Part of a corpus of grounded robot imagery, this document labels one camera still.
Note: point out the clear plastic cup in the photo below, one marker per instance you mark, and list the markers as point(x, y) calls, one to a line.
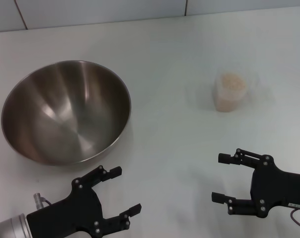
point(251, 81)

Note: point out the stainless steel mixing bowl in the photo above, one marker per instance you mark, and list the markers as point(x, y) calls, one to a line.
point(65, 111)

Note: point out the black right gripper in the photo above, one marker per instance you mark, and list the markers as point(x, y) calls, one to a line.
point(271, 188)

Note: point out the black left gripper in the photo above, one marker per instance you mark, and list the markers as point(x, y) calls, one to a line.
point(75, 210)

